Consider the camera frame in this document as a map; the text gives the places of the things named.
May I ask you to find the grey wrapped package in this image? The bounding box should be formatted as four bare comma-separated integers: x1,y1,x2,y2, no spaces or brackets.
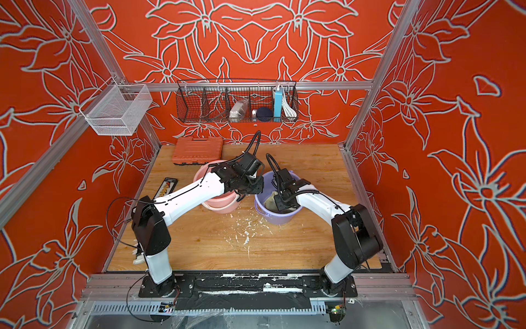
229,100,249,123

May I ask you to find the black snack packet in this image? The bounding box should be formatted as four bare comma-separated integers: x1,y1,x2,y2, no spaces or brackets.
153,178,178,199

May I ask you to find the black white comb tool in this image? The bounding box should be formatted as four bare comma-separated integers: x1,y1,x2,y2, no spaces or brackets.
132,241,145,265

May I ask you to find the yellow cloth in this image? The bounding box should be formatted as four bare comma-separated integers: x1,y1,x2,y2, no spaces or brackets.
264,191,295,214

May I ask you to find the white cable bundle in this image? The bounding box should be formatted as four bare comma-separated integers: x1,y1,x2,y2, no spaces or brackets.
281,89,297,122

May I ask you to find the pink plastic bucket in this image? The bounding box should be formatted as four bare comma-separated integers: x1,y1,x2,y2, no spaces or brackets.
193,160,240,215

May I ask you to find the red plastic tool case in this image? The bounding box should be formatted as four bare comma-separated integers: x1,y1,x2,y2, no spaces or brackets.
172,137,223,165

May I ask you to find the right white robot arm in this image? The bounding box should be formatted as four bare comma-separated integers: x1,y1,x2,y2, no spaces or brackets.
266,154,384,289

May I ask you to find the black wire wall basket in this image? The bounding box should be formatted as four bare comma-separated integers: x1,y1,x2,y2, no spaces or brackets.
175,78,299,123

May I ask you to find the dark blue round object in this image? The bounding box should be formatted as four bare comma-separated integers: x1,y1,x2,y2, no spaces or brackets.
256,107,273,122

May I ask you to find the purple plastic bucket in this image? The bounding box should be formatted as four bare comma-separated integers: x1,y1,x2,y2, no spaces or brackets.
254,171,303,226

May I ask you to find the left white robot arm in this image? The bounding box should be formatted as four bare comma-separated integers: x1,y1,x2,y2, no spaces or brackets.
131,130,264,292

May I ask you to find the white mesh wall basket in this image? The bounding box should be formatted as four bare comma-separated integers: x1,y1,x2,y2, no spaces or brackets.
82,84,153,137

